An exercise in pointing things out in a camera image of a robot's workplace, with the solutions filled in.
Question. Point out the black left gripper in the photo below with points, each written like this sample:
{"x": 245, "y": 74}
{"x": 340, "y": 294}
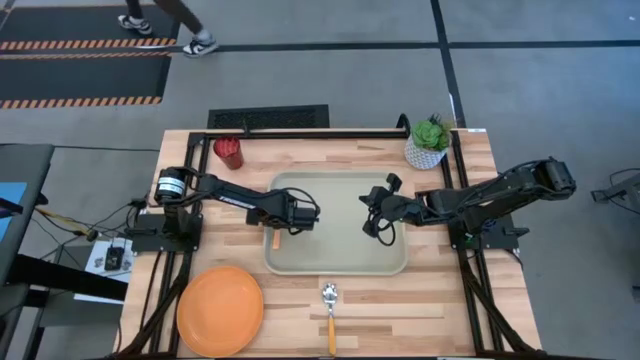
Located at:
{"x": 302, "y": 219}

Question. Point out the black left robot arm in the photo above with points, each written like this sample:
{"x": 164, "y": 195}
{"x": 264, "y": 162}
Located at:
{"x": 235, "y": 195}

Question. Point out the white triangle-patterned plant pot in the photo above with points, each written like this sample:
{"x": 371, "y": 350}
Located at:
{"x": 422, "y": 159}

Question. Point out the black hazard-striped floor mat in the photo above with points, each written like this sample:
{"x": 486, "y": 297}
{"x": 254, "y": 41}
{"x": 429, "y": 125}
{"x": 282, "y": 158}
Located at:
{"x": 75, "y": 77}
{"x": 75, "y": 22}

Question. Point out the white sticker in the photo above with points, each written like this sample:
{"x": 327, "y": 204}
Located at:
{"x": 477, "y": 130}

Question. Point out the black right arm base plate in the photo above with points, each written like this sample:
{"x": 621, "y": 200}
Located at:
{"x": 500, "y": 241}

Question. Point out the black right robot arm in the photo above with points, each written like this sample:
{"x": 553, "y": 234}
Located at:
{"x": 500, "y": 192}

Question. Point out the small black device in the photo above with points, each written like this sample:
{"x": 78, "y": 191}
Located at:
{"x": 114, "y": 257}

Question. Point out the red textured plastic cup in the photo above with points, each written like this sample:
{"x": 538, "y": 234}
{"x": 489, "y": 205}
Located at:
{"x": 229, "y": 152}

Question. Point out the blue panel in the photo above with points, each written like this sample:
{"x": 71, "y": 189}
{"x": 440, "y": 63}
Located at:
{"x": 10, "y": 200}

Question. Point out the green artificial plant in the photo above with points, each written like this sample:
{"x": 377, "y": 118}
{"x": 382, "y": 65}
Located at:
{"x": 430, "y": 135}

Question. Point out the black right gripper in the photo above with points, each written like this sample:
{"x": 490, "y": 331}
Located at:
{"x": 402, "y": 210}

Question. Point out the black floor grille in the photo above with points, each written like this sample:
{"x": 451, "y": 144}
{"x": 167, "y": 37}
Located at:
{"x": 270, "y": 117}

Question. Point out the black beam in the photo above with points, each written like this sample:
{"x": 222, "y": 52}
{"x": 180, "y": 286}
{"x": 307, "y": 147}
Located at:
{"x": 65, "y": 277}

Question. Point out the black metal table frame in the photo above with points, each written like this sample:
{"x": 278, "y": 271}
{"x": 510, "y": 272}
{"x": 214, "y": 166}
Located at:
{"x": 300, "y": 134}

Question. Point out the person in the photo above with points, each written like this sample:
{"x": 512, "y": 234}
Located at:
{"x": 177, "y": 10}

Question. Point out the gray side desk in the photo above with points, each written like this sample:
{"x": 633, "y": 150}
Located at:
{"x": 25, "y": 165}

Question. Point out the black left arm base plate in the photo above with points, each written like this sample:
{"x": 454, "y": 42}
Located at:
{"x": 150, "y": 241}

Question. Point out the beige plastic tray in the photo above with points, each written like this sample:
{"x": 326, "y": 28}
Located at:
{"x": 340, "y": 250}

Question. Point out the orange plastic plate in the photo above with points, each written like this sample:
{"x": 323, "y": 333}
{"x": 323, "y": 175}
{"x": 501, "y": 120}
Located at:
{"x": 220, "y": 312}

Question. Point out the white paper sheet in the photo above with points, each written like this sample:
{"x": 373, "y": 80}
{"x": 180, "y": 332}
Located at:
{"x": 92, "y": 266}

